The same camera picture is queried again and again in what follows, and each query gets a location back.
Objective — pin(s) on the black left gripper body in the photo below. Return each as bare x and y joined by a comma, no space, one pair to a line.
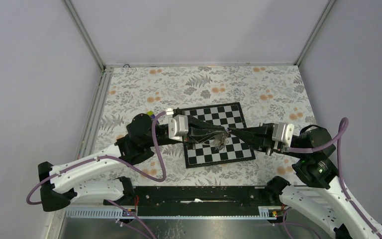
190,143

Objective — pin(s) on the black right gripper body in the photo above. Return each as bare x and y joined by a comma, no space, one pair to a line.
274,145

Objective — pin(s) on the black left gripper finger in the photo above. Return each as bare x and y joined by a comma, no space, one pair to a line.
204,139
197,125

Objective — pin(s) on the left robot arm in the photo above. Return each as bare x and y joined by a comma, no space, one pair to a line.
61,185

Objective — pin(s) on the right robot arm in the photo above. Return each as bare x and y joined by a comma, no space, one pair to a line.
344,217

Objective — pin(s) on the black white chessboard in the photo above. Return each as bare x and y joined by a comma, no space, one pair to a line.
206,154

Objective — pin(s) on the purple green toy brick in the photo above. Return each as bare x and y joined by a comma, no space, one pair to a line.
151,114

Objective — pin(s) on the floral table cloth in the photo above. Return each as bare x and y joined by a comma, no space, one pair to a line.
266,94

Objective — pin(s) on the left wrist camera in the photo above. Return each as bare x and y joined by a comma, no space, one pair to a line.
178,126

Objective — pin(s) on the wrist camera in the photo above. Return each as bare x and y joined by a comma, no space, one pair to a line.
178,126
282,135

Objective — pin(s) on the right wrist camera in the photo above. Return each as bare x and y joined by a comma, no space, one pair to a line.
282,135

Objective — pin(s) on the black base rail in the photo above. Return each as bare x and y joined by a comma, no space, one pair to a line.
201,201

